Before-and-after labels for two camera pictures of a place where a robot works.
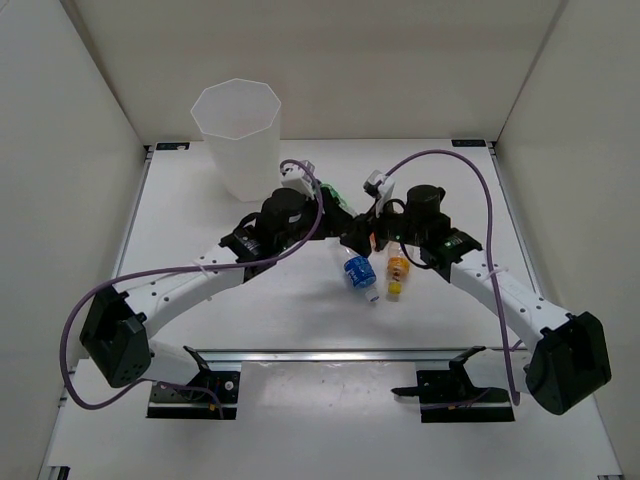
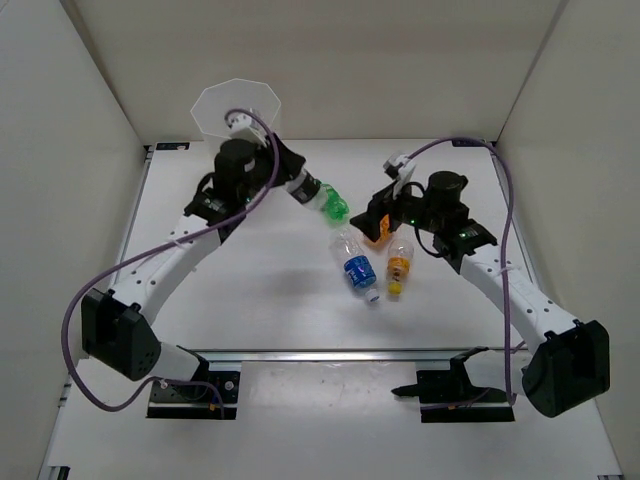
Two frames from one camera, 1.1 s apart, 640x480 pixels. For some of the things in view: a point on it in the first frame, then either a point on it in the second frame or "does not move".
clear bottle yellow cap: [398, 268] does not move
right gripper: [359, 238] -> [369, 222]
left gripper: [335, 218] -> [289, 164]
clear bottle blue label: [361, 273] does not move
